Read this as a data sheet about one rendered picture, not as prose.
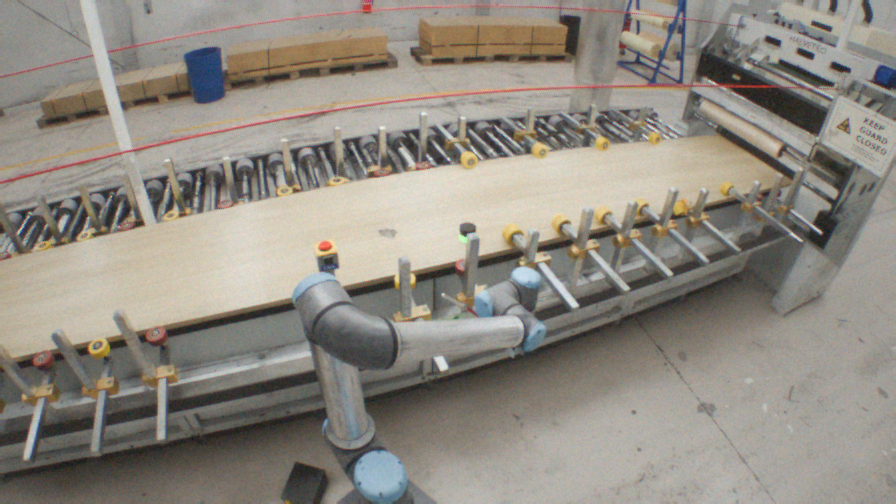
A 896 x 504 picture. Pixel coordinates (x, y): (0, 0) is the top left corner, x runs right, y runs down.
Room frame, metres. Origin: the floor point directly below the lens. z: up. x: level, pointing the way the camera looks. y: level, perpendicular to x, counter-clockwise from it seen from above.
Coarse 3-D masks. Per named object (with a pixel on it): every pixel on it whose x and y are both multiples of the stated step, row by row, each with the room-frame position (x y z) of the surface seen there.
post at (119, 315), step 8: (120, 312) 0.89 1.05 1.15; (120, 320) 0.88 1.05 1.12; (128, 320) 0.91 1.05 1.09; (120, 328) 0.87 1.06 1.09; (128, 328) 0.88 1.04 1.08; (128, 336) 0.88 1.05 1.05; (136, 336) 0.90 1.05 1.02; (128, 344) 0.87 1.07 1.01; (136, 344) 0.88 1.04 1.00; (136, 352) 0.87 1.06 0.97; (144, 352) 0.90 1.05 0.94; (144, 360) 0.88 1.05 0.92; (144, 368) 0.87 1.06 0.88; (152, 368) 0.89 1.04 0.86; (152, 376) 0.88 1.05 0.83
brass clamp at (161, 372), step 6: (168, 366) 0.93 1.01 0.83; (174, 366) 0.94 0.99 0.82; (156, 372) 0.90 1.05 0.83; (162, 372) 0.90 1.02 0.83; (168, 372) 0.91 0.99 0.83; (174, 372) 0.92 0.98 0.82; (144, 378) 0.87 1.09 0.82; (150, 378) 0.87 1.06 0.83; (156, 378) 0.87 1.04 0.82; (162, 378) 0.88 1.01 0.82; (168, 378) 0.89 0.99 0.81; (174, 378) 0.90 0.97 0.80; (144, 384) 0.85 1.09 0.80; (150, 384) 0.86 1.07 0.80; (156, 384) 0.87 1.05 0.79
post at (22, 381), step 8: (0, 344) 0.71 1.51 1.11; (0, 352) 0.69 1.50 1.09; (0, 360) 0.67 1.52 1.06; (8, 360) 0.69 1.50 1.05; (8, 368) 0.68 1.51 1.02; (16, 368) 0.70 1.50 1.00; (16, 376) 0.68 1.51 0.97; (24, 376) 0.70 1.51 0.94; (16, 384) 0.67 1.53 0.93; (24, 384) 0.68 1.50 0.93; (32, 384) 0.71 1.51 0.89; (24, 392) 0.67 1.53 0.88; (32, 392) 0.68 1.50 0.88; (48, 408) 0.69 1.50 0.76; (48, 416) 0.67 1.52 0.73
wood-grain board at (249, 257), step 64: (320, 192) 2.04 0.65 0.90; (384, 192) 2.05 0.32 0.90; (448, 192) 2.07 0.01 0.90; (512, 192) 2.10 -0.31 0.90; (576, 192) 2.15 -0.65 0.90; (640, 192) 2.21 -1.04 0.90; (64, 256) 1.43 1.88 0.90; (128, 256) 1.46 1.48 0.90; (192, 256) 1.49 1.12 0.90; (256, 256) 1.51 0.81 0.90; (384, 256) 1.55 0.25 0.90; (448, 256) 1.57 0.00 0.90; (0, 320) 0.97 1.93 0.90; (64, 320) 1.03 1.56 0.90; (192, 320) 1.12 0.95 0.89
